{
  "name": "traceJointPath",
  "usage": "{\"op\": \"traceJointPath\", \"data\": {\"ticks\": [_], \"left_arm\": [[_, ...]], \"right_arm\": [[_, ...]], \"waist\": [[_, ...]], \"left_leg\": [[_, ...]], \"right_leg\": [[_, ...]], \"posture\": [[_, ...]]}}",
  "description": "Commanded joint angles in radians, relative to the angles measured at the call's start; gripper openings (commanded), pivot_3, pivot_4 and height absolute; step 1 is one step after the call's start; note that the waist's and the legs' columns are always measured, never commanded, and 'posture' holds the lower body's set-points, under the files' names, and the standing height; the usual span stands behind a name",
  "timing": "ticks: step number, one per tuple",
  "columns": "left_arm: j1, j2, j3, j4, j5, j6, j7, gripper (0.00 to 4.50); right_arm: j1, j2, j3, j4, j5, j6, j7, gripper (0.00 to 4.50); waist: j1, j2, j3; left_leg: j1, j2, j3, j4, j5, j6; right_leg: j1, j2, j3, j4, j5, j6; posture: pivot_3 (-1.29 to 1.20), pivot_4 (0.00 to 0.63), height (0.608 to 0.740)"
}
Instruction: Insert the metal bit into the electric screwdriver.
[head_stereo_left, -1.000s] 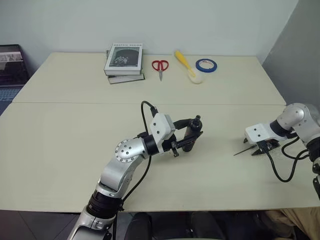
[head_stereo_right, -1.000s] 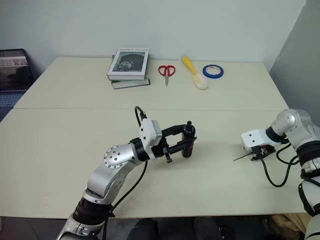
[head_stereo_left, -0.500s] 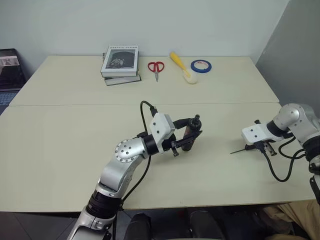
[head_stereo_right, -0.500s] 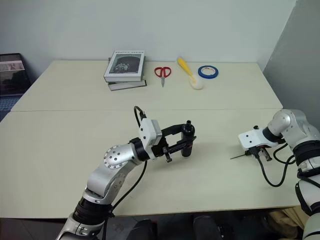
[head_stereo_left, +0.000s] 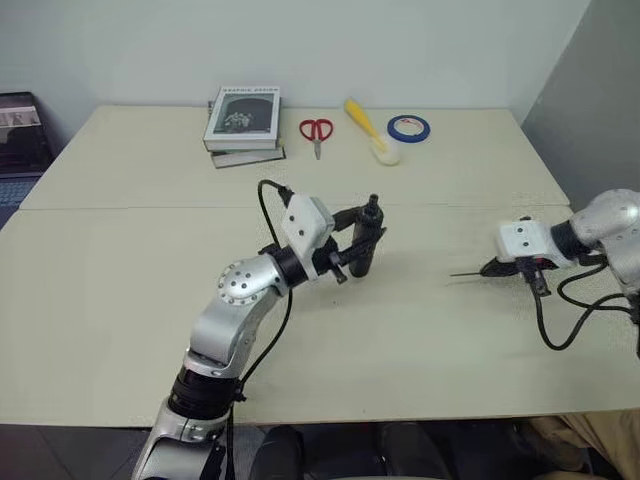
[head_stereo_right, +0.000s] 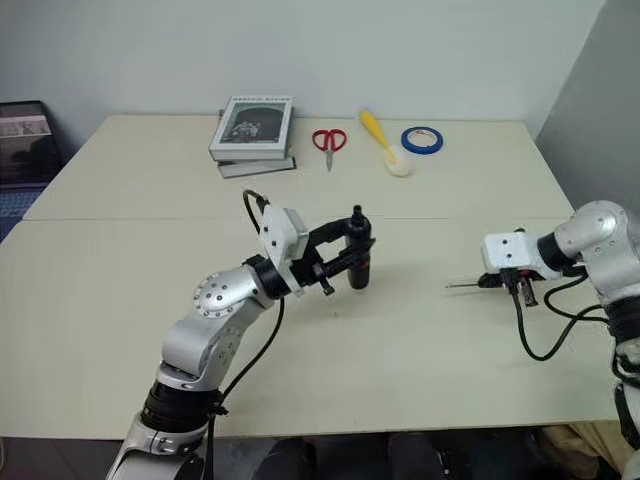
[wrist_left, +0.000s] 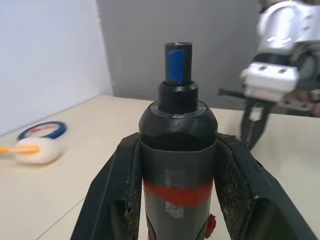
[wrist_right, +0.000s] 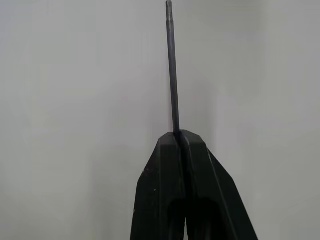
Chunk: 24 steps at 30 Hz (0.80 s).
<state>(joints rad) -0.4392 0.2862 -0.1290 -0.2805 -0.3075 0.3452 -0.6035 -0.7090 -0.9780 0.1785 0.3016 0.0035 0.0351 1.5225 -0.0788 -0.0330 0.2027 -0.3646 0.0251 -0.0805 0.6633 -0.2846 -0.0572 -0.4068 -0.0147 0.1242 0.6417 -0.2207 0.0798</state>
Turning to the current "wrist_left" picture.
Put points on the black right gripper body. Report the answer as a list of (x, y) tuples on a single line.
[(231, 93)]

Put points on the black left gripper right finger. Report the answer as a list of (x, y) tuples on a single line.
[(252, 200)]

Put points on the blue tape roll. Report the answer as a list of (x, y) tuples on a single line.
[(53, 130)]

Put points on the grey black electric screwdriver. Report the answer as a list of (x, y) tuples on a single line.
[(176, 160)]

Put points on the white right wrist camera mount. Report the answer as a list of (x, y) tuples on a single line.
[(271, 76)]

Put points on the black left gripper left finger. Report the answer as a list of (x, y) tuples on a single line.
[(110, 190)]

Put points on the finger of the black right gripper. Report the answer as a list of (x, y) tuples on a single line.
[(261, 125), (246, 125)]

